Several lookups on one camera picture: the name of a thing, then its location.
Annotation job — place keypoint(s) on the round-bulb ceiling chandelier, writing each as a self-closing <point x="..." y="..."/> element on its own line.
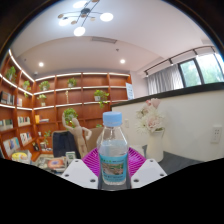
<point x="79" y="31"/>

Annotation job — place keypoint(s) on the wooden wall shelf unit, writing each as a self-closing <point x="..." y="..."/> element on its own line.
<point x="86" y="100"/>

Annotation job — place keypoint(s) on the tan chair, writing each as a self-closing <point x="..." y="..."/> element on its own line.
<point x="93" y="138"/>

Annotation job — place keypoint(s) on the black ceiling track rail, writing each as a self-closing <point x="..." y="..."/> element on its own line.
<point x="176" y="57"/>

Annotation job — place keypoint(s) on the stack of dark books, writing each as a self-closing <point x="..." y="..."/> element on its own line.
<point x="55" y="164"/>

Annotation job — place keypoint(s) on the clear blue-capped water bottle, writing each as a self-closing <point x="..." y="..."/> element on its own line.
<point x="112" y="153"/>

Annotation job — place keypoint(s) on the dark office chair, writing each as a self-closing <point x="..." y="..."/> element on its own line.
<point x="63" y="145"/>

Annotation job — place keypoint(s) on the recessed ceiling spotlight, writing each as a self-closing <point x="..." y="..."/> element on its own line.
<point x="122" y="61"/>
<point x="41" y="64"/>

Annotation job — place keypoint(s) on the white vase with flowers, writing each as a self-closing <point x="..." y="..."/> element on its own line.
<point x="155" y="146"/>

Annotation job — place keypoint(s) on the window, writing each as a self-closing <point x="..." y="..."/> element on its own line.
<point x="206" y="68"/>

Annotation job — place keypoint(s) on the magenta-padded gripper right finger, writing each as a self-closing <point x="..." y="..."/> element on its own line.
<point x="148" y="172"/>

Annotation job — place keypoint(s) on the grey window curtain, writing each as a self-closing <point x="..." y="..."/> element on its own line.
<point x="163" y="80"/>

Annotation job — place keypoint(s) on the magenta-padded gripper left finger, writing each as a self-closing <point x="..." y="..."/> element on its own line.
<point x="78" y="173"/>

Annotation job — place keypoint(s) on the white wall outlet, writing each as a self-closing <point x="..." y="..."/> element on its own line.
<point x="126" y="123"/>
<point x="216" y="134"/>

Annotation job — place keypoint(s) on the wooden artist mannequin figure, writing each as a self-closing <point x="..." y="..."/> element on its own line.
<point x="78" y="133"/>

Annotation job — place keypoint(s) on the ceiling air vent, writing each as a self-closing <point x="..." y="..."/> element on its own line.
<point x="103" y="40"/>

